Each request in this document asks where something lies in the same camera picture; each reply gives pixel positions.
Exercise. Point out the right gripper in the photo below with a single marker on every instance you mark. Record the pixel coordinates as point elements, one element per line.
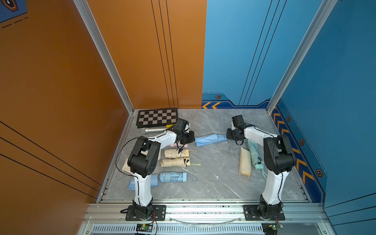
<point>228,135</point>

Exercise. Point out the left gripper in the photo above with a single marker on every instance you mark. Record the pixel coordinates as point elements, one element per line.
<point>191,139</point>

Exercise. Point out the cream umbrella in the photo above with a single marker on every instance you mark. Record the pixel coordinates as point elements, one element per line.
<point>177,153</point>

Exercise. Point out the pale yellow sleeved umbrella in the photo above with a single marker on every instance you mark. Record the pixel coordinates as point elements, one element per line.
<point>178,162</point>

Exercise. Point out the beige sleeved umbrella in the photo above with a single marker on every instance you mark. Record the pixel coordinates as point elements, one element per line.
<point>245,167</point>

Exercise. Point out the mint green sleeved umbrella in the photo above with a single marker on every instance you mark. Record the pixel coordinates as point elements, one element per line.
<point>256,159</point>

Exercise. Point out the light blue sleeved umbrella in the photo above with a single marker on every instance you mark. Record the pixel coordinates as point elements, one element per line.
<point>175,177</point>

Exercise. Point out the light blue umbrella sleeve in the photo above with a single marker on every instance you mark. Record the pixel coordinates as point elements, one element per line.
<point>154,182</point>

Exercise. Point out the pale yellow umbrella sleeve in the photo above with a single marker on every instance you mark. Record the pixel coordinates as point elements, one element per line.
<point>126,167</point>

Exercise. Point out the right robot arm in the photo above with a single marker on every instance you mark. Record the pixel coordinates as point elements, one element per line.
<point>279,160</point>

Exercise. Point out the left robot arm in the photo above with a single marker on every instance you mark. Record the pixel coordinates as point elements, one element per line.
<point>143,161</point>

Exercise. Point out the silver metal cylinder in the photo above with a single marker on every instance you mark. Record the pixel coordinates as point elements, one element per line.
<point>150,130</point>

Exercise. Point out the checkerboard calibration board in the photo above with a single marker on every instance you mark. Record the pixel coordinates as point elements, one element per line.
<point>157,117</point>

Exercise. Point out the green circuit board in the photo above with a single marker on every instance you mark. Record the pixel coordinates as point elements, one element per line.
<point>144,228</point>

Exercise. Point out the small right circuit board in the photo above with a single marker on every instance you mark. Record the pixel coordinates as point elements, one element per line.
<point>275,227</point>

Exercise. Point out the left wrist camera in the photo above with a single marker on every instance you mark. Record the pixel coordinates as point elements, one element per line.
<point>180,126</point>

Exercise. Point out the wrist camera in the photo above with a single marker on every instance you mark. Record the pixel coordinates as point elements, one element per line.
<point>238,121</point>
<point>180,126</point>

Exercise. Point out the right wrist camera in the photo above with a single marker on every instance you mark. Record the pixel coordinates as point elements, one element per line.
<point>238,121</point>

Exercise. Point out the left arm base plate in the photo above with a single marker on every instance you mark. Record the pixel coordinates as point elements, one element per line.
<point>138,213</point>

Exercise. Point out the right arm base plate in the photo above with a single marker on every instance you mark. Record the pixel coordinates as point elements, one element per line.
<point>263,212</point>

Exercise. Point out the aluminium front rail frame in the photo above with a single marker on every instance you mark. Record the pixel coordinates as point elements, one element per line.
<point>206,217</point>

